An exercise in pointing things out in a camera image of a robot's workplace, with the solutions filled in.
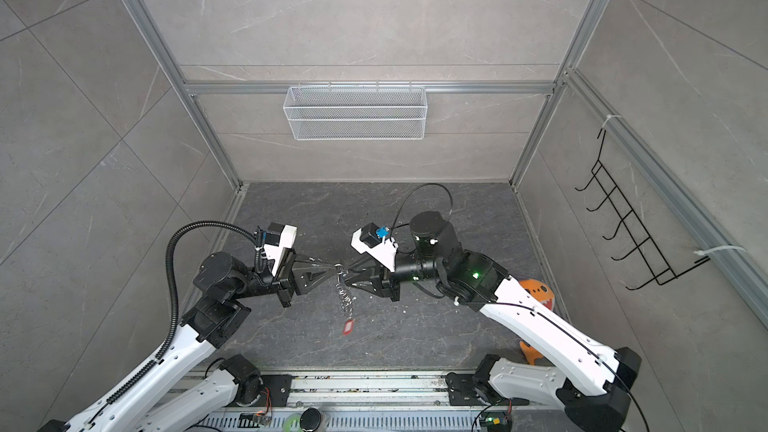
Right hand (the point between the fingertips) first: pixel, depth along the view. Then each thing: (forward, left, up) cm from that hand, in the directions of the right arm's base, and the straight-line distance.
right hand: (351, 272), depth 58 cm
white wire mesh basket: (+62, +3, -4) cm, 62 cm away
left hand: (-1, +3, +4) cm, 5 cm away
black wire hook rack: (+1, -63, -2) cm, 63 cm away
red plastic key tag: (-6, +2, -16) cm, 17 cm away
